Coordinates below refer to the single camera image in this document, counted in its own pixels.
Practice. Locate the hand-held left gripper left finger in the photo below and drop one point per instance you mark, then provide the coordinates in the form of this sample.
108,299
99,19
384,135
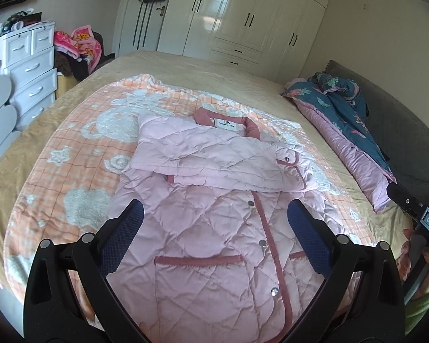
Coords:
127,228

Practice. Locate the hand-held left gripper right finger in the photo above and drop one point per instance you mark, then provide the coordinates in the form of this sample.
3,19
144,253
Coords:
307,235

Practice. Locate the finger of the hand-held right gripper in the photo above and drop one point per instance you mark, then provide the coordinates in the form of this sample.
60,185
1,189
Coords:
403,198

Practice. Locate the pink quilted jacket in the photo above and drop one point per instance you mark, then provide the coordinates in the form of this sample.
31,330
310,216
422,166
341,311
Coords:
207,228

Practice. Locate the person's green sleeved right forearm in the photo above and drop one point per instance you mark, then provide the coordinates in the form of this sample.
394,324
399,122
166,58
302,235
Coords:
423,311

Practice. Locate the dark clothes pile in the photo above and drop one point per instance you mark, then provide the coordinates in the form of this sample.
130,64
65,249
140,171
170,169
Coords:
75,66

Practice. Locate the grey upholstered headboard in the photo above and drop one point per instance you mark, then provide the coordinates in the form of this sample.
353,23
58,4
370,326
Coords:
403,139

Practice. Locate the orange checked bear blanket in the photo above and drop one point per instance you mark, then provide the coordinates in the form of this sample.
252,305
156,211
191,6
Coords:
75,150

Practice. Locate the blue floral quilt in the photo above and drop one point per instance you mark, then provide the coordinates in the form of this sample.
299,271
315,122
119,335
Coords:
328,96

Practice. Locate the bed with beige sheet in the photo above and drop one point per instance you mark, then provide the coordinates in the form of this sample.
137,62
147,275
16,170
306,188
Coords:
185,68

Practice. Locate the white drawer cabinet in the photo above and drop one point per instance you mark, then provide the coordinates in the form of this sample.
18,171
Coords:
32,68

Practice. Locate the pink cartoon blanket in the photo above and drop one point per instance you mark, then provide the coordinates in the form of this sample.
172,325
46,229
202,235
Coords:
80,43

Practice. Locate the white door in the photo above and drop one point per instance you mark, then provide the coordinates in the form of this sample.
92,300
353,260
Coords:
128,18

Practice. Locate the white wardrobe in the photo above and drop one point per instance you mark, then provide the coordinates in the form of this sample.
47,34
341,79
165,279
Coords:
243,14

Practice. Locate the clutter on drawer cabinet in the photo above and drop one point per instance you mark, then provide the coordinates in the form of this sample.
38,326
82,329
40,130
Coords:
14,21

